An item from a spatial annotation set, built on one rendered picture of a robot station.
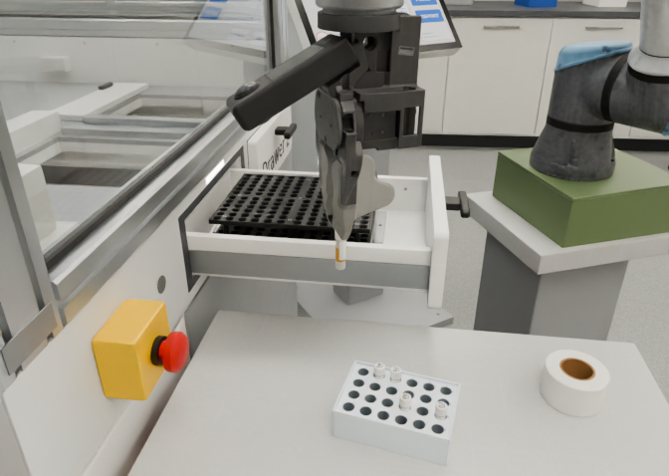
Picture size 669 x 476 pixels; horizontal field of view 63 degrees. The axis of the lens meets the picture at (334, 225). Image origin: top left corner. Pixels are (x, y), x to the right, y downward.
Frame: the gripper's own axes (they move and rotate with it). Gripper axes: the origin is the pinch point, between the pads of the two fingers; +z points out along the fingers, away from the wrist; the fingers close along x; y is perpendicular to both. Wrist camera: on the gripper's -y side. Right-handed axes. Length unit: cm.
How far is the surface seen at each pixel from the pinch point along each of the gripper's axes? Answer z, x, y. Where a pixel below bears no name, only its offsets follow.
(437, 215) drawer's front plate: 5.5, 8.9, 16.9
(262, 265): 12.7, 15.6, -4.8
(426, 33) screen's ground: -2, 110, 66
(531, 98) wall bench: 61, 251, 221
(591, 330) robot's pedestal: 45, 23, 64
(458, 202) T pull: 7.2, 14.9, 23.6
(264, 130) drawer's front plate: 6, 52, 4
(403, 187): 10.5, 29.4, 22.1
